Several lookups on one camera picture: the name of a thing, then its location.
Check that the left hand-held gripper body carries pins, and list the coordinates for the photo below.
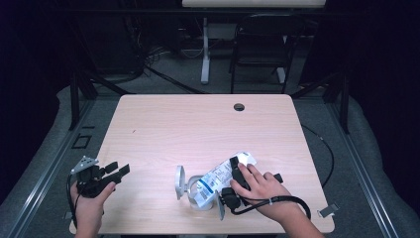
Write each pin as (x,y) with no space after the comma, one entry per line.
(90,181)

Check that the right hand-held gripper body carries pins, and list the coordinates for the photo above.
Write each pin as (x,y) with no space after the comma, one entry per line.
(231,200)

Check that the white packet with blue label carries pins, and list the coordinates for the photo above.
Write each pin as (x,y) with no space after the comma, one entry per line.
(218,175)

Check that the person's left hand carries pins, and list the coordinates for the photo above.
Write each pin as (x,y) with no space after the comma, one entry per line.
(87,208)

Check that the person's right hand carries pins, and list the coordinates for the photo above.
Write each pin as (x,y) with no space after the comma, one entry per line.
(267,195)

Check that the black metal stand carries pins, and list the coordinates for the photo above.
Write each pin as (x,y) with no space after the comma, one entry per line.
(344,102)
(74,99)

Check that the white desk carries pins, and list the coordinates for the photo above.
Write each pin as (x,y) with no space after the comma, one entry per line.
(205,49)

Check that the black folding chair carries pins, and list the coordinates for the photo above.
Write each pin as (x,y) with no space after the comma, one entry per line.
(261,36)

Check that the black square floor frame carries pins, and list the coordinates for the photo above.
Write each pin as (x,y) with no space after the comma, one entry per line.
(81,147)

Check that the grey metal bracket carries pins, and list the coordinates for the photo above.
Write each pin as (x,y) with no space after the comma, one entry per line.
(328,210)

